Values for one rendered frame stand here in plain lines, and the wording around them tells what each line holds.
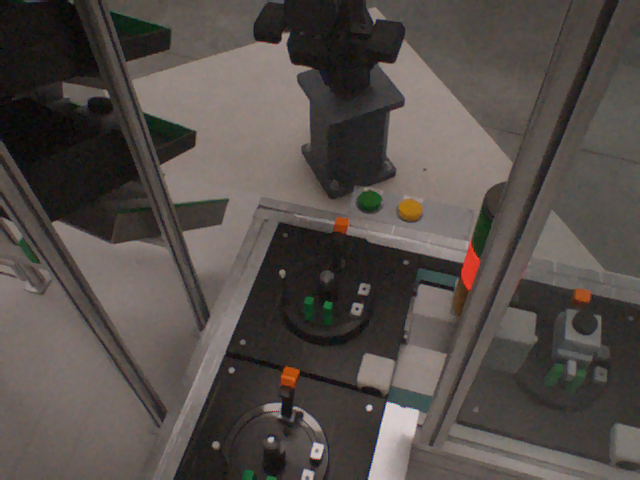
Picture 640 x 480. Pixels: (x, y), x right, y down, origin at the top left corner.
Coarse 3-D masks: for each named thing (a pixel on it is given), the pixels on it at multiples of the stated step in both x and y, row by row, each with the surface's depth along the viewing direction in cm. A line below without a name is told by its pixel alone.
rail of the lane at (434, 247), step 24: (264, 216) 105; (288, 216) 105; (312, 216) 105; (336, 216) 105; (360, 240) 101; (384, 240) 102; (408, 240) 102; (432, 240) 101; (456, 240) 101; (432, 264) 102; (456, 264) 99
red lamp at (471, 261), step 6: (468, 252) 53; (468, 258) 53; (474, 258) 52; (468, 264) 53; (474, 264) 52; (462, 270) 56; (468, 270) 54; (474, 270) 53; (462, 276) 56; (468, 276) 54; (474, 276) 53; (468, 282) 55; (468, 288) 55
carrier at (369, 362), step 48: (288, 240) 101; (288, 288) 93; (336, 288) 90; (384, 288) 95; (240, 336) 91; (288, 336) 91; (336, 336) 89; (384, 336) 90; (336, 384) 87; (384, 384) 84
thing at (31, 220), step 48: (96, 0) 54; (96, 48) 57; (0, 144) 46; (144, 144) 67; (0, 192) 49; (0, 240) 98; (48, 240) 54; (192, 288) 91; (96, 336) 69; (144, 384) 83
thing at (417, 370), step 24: (408, 312) 99; (408, 360) 94; (432, 360) 94; (408, 384) 92; (432, 384) 92; (384, 408) 89; (432, 456) 85; (456, 456) 82; (480, 456) 81; (504, 456) 81
